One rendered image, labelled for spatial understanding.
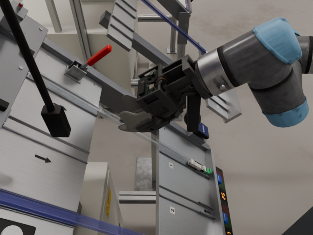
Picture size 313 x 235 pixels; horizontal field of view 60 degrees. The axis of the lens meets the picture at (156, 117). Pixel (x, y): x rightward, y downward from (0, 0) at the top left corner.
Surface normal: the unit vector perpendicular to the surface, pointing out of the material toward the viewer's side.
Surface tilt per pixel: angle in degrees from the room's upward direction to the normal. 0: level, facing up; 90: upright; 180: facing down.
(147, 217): 0
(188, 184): 45
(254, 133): 0
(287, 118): 84
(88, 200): 0
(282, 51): 72
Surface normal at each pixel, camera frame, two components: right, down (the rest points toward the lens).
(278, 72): 0.22, 0.45
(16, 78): 0.70, -0.46
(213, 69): -0.46, 0.04
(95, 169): 0.00, -0.65
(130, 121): 0.00, 0.76
